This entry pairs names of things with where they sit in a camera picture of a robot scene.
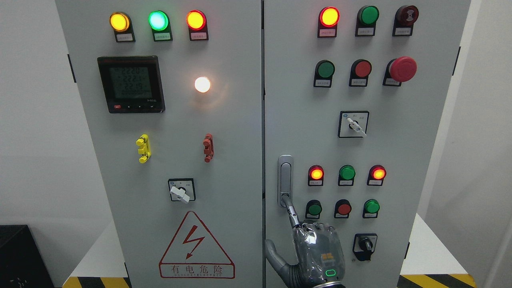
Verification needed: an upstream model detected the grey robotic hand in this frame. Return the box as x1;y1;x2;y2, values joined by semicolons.
265;195;345;288

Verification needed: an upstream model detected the silver door handle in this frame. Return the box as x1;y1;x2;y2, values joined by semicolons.
278;154;293;207

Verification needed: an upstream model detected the red push button lower middle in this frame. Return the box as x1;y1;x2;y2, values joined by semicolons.
334;199;352;219

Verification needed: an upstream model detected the green push button lower right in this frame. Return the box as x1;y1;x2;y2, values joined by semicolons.
362;199;380;218

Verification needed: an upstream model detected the red lit indicator lower left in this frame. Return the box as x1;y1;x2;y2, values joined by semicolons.
308;165;324;186

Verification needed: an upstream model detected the red lit indicator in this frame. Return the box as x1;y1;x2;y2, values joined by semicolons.
366;165;386;186
308;165;324;186

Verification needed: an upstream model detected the green indicator lower middle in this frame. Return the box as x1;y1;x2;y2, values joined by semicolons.
338;165;356;186

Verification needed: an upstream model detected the red lit indicator lower right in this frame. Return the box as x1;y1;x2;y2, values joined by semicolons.
366;165;386;186

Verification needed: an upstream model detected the white platform with hazard stripes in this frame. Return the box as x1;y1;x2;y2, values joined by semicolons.
63;215;476;288

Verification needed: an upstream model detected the red electric hazard warning sticker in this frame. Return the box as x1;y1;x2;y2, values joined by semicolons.
159;211;235;279

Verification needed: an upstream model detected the red terminal connector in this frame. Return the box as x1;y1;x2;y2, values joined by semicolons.
203;133;214;163

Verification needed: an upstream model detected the grey electrical cabinet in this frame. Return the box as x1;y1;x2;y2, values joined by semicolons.
56;0;471;288

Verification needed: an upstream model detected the green push button upper row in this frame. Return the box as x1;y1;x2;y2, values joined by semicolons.
313;60;335;88

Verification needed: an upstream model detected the red push button upper row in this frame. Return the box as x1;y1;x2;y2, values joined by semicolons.
349;59;372;87

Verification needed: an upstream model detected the red emergency stop mushroom button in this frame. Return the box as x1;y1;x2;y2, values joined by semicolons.
382;56;417;87

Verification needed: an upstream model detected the white glowing indicator light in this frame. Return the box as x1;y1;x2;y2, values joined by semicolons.
194;76;212;93

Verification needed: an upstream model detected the yellow terminal connector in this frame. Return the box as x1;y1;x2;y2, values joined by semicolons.
136;134;152;164

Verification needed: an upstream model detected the red indicator light top right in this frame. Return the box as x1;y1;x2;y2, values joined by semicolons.
318;6;340;38

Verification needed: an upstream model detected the red indicator light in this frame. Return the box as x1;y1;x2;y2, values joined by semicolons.
186;10;209;41
318;6;340;38

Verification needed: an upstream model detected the green indicator light top right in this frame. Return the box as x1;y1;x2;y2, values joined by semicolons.
355;6;379;37

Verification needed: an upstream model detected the green indicator light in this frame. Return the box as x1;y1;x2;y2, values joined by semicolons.
148;10;173;42
355;6;379;37

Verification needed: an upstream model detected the black digital power meter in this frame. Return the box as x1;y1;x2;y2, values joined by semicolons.
97;55;165;114

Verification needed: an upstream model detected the dark red buzzer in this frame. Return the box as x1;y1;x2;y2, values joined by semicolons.
392;5;419;37

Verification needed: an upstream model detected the red indicator light top left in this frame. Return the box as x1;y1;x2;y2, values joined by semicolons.
186;10;209;41

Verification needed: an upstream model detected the green indicator light top left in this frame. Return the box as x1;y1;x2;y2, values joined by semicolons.
148;10;173;42

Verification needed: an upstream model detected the black box at left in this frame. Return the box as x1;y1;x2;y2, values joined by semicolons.
0;225;54;288

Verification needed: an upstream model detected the yellow indicator light top left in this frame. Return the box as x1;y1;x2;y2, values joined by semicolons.
110;12;136;42

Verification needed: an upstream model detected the black knob selector switch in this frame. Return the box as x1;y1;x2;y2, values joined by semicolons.
352;233;378;261

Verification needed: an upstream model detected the white selector switch upper right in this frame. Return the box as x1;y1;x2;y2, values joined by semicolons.
338;111;369;138

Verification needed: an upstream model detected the white selector switch left door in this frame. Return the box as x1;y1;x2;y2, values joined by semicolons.
168;178;196;204

